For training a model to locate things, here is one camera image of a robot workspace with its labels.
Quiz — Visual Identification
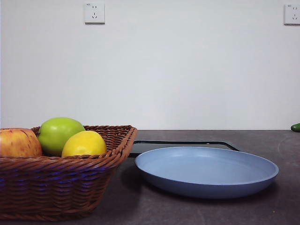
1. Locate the light blue round plate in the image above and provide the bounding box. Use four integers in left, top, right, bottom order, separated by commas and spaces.
135, 146, 280, 200

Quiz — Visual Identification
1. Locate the yellow lemon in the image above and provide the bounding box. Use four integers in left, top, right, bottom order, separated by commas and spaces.
61, 130, 107, 158

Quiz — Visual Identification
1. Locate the red yellow apple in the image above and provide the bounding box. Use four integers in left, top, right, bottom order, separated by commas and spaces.
0, 127, 43, 158

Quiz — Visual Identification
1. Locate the white wall socket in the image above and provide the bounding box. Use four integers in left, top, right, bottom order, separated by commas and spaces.
284, 4, 300, 26
84, 1, 105, 25

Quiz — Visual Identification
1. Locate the black flat tray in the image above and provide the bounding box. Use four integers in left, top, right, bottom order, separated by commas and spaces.
129, 140, 241, 158

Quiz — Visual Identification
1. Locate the brown woven wicker basket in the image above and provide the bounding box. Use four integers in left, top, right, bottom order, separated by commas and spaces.
0, 125, 138, 222

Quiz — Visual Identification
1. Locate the green apple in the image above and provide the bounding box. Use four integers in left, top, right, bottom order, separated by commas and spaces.
37, 117, 86, 157

